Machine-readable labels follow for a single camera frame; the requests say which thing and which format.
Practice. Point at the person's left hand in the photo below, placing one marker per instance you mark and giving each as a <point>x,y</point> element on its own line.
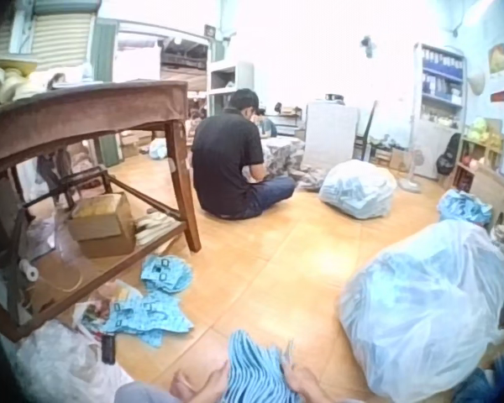
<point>201,384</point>

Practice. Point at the person's right hand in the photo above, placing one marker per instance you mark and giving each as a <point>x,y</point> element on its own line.
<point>304,386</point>

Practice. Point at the person's left fingers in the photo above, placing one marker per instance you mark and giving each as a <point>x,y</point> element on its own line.
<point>223,374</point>

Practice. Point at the person's right fingers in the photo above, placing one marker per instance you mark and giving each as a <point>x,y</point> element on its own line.
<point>288,371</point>

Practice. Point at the stack of blue striped bags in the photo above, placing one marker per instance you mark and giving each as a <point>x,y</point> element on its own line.
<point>254,369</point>

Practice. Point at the person's legs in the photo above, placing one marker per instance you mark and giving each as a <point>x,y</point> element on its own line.
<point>145,394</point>

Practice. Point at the large pile blue patterned bags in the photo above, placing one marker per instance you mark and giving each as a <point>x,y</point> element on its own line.
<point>151,317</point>

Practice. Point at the small pile blue patterned bags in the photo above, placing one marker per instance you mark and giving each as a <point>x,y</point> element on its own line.
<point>168,273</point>

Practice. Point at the black phone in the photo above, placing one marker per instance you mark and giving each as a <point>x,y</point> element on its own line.
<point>108,349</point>

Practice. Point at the colourful plastic packet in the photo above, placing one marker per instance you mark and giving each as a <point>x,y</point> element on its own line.
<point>98,310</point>

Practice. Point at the large clear sack of bags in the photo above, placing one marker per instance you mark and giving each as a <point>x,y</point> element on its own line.
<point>424,310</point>

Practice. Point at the white plastic bag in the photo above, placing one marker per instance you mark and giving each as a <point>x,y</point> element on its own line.
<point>67,369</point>

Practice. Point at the stack of white cloth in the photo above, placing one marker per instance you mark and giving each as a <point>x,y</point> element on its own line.
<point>153,228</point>

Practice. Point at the brown cardboard box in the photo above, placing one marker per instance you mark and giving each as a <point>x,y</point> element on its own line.
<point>103,224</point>

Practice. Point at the small clear sack of bags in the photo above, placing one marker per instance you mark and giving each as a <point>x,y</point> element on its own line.
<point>359,191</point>

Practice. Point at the heap of patterned grey bags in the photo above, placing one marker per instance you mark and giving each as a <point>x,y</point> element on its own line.
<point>283,155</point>

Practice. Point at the white tape roll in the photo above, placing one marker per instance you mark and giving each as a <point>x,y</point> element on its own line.
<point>29,270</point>

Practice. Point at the white standing fan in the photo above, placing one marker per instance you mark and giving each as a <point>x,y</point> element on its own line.
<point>411,176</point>

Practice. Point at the white tied sack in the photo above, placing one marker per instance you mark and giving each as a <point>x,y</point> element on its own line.
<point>158,149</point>

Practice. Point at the open sack of blue bags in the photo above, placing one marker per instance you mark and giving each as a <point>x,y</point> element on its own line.
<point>464,207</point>

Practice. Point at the white cabinet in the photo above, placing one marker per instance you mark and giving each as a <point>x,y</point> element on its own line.
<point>332,134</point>

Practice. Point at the dark wooden chair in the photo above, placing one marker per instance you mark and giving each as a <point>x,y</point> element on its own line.
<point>67,180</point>

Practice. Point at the black backpack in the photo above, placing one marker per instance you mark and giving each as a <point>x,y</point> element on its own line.
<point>448,155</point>

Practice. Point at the flat cardboard carton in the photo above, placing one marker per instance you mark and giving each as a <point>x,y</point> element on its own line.
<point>493,191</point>

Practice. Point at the white shelf unit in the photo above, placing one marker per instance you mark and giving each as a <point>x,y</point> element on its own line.
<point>231,80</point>

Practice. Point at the brown wooden table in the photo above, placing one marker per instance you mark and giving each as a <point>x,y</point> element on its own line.
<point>88,109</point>

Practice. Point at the wooden shelf with toys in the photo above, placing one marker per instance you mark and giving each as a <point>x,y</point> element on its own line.
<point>483,142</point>

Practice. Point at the green door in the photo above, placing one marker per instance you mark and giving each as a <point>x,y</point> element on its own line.
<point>107,84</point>

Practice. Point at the metal shelf with blue binders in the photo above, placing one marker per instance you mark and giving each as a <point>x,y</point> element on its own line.
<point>443,96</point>

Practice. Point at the conical hat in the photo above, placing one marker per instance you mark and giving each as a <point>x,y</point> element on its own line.
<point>477,84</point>

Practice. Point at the group of cream thread spools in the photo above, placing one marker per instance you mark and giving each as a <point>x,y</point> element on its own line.
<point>8,82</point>

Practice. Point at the wall fan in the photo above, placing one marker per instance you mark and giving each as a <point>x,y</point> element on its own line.
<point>367,45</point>

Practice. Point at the wall poster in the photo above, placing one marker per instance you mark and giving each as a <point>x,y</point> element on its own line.
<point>498,61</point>

